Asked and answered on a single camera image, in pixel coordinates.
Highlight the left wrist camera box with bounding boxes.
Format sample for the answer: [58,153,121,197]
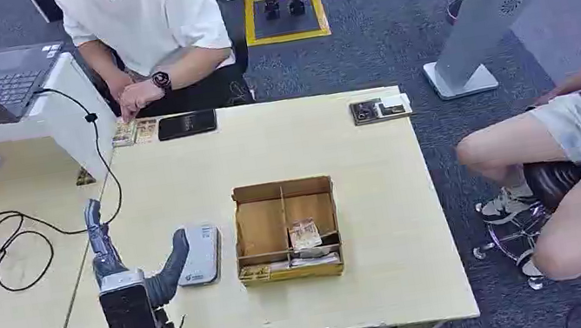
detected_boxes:
[94,267,159,328]

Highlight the person on stool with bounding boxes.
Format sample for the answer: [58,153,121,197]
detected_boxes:
[437,22,581,297]

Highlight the card stack with pale print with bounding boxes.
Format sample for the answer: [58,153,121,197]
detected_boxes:
[108,119,141,150]

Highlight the grey laptop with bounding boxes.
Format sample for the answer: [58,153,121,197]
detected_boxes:
[0,36,77,124]

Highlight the black smartphone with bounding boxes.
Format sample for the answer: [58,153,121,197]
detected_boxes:
[155,107,220,144]

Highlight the yellow bordered floor mat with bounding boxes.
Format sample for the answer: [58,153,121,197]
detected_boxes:
[239,0,334,50]

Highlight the chrome swivel stool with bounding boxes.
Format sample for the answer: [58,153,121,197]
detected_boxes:
[459,154,581,300]

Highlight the grey card reader device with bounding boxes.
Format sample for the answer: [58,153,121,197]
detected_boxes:
[169,219,229,290]

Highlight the wooden card box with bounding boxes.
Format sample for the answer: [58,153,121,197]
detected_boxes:
[224,171,349,293]

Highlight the black wristwatch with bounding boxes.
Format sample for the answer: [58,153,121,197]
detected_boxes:
[150,69,175,97]

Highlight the black cable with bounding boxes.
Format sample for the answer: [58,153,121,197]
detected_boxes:
[0,77,137,296]

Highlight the person across desk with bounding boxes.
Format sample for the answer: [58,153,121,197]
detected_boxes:
[50,0,257,133]

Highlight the white desk riser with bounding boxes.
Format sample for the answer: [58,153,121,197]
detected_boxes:
[0,44,127,199]

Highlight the card stack with orange print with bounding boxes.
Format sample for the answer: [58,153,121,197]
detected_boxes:
[130,117,162,147]

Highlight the flat cards in box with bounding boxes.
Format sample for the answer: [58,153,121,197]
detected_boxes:
[236,243,344,286]

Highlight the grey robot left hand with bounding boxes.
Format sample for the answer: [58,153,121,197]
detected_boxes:
[81,184,201,319]

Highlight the white floor stand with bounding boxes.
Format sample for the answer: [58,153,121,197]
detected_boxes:
[411,0,565,105]

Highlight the small card by riser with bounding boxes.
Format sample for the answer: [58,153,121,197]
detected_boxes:
[73,164,97,188]

